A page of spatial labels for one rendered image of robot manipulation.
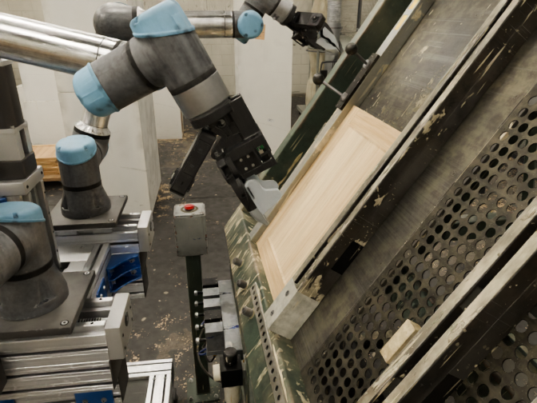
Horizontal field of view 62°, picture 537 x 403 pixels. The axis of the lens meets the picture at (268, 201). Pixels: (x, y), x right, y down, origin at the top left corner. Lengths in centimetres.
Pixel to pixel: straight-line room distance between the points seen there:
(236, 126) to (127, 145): 296
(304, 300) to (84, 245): 77
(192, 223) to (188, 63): 113
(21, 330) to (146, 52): 65
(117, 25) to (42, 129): 423
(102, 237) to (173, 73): 96
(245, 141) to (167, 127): 562
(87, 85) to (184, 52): 15
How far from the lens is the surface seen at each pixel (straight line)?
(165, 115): 624
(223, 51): 933
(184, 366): 241
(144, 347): 256
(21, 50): 88
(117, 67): 66
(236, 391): 135
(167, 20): 64
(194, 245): 175
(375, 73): 148
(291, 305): 109
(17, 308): 109
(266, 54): 495
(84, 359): 114
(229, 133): 67
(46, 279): 108
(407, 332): 82
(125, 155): 363
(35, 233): 103
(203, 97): 64
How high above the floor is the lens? 164
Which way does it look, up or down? 23 degrees down
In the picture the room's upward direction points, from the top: straight up
